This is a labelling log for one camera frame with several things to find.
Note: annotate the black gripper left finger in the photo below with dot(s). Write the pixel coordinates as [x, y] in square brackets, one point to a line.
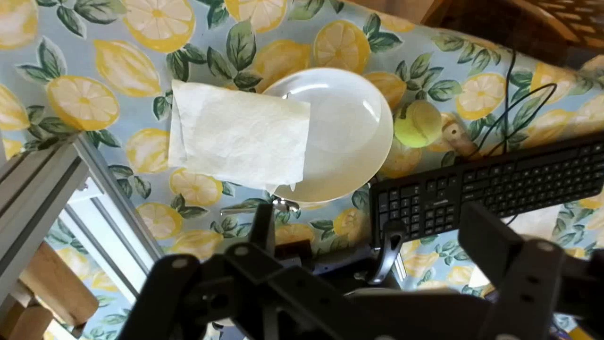
[263, 229]

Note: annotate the white paper towel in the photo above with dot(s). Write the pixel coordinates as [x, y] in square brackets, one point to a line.
[254, 141]

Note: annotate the green tennis ball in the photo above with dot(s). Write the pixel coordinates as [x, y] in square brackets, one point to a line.
[418, 126]

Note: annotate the wooden chair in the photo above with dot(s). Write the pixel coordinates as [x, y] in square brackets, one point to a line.
[46, 290]

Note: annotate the black computer keyboard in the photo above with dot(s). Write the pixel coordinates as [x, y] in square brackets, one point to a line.
[510, 184]

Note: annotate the white round plate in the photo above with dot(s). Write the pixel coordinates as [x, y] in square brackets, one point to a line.
[350, 133]

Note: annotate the aluminium frame rail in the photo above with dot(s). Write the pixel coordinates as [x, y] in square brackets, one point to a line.
[71, 182]

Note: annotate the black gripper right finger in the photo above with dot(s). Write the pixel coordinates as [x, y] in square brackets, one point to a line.
[490, 243]

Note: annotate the lemon print tablecloth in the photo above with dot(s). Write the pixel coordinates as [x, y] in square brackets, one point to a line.
[105, 69]

